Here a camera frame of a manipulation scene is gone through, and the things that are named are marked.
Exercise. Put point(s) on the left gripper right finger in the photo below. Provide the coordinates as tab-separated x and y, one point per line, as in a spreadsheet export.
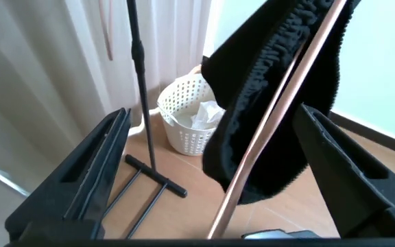
348	199

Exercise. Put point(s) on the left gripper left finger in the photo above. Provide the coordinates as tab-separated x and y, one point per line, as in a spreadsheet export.
53	206

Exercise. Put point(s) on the black shorts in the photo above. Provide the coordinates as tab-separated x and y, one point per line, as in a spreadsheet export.
245	68

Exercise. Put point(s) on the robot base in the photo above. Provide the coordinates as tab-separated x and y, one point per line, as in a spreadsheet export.
276	235

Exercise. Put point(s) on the white laundry basket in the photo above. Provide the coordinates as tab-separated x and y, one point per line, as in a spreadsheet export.
183	137

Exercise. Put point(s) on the black clothes rack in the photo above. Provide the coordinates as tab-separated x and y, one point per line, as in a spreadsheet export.
142	85

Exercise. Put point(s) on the beige curtain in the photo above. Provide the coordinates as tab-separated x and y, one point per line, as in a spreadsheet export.
46	85

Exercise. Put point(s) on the white garment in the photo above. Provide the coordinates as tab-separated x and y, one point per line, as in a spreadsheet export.
204	115

